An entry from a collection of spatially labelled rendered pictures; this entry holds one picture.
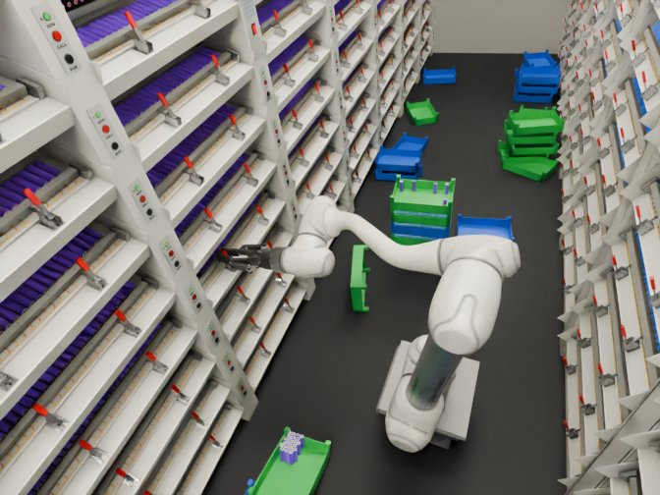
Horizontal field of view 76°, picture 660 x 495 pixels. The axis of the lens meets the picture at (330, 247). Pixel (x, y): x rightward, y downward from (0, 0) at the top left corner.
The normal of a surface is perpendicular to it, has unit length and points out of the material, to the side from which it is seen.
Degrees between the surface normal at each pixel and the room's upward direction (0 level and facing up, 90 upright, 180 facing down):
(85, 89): 90
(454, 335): 84
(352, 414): 0
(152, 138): 22
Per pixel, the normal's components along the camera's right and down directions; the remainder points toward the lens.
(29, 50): -0.35, 0.68
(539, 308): -0.11, -0.72
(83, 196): 0.23, -0.61
